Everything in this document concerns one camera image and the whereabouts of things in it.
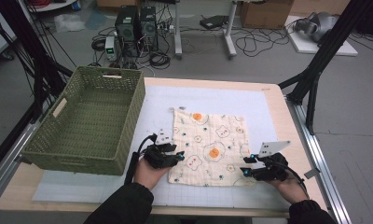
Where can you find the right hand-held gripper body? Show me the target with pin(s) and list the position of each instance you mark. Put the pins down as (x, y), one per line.
(273, 171)

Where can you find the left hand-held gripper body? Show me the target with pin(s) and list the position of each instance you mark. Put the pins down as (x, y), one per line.
(158, 155)

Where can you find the cream printed cloth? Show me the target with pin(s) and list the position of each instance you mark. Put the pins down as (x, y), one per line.
(206, 140)

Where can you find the green woven basket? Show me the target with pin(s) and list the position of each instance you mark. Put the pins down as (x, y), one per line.
(82, 165)

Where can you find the person's left hand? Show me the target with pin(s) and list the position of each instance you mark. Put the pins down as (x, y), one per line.
(149, 175)

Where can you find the person's right hand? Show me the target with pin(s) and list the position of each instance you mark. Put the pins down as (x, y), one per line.
(292, 191)

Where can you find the white grid mat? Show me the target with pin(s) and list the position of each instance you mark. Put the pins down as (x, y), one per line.
(206, 96)

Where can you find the white desk leg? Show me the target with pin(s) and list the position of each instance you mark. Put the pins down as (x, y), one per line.
(177, 31)
(229, 34)

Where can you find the white bench power supply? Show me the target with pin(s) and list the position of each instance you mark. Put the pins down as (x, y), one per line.
(110, 46)

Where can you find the white power strip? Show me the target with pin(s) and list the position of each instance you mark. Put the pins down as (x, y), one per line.
(166, 28)

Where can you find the black computer tower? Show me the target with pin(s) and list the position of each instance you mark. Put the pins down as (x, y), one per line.
(149, 28)
(127, 28)

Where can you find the white floor board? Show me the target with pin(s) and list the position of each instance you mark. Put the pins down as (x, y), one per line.
(306, 46)

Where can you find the black flat device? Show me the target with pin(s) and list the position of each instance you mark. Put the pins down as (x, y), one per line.
(214, 21)

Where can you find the large cardboard box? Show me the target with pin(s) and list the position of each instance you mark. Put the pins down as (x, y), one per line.
(265, 14)

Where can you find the teal floor sheet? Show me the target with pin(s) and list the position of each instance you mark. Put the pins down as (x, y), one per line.
(96, 20)

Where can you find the clear plastic bag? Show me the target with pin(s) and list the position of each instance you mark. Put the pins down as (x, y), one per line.
(69, 23)

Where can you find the grey metal bracket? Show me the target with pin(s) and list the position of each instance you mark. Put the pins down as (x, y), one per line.
(312, 173)

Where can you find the aluminium rail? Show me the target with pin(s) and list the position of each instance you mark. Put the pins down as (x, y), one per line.
(7, 165)
(324, 171)

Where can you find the black frame stand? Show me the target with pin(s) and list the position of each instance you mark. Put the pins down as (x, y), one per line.
(324, 53)
(35, 62)

